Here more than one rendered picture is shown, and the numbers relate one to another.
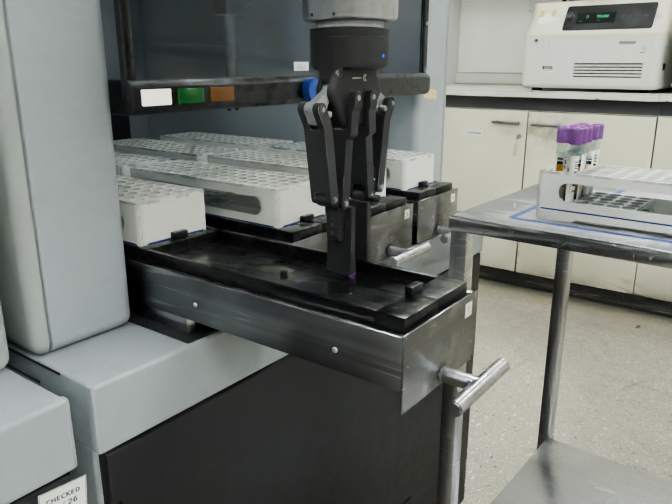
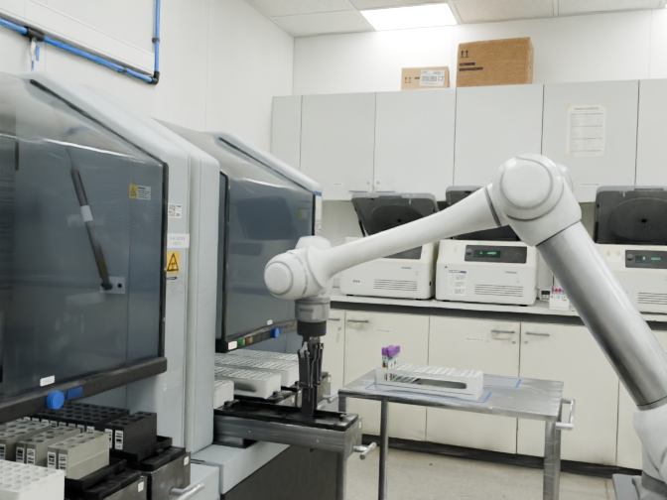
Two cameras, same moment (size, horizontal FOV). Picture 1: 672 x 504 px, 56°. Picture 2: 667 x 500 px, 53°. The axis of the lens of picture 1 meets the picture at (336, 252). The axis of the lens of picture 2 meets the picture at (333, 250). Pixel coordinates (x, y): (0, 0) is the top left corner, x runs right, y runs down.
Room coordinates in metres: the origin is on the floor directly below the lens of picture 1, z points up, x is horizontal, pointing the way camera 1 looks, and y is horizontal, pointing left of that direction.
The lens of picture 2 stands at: (-0.99, 0.44, 1.26)
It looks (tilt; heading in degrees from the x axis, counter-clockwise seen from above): 1 degrees down; 343
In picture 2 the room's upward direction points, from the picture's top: 2 degrees clockwise
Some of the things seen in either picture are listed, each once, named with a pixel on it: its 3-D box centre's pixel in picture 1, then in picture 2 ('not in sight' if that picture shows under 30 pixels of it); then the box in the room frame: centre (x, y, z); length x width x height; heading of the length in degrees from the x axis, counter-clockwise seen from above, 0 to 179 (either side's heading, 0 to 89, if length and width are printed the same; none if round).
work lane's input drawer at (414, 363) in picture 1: (196, 271); (235, 419); (0.71, 0.16, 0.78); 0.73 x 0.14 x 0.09; 53
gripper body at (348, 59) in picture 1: (349, 77); (311, 337); (0.63, -0.01, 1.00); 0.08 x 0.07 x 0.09; 143
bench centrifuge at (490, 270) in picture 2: not in sight; (490, 243); (2.58, -1.67, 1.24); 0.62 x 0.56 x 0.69; 144
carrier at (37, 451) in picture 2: not in sight; (54, 451); (0.31, 0.56, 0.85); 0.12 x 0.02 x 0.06; 143
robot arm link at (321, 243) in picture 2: not in sight; (311, 266); (0.62, -0.01, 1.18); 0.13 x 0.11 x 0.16; 145
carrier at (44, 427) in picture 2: not in sight; (25, 446); (0.35, 0.61, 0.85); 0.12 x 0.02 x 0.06; 144
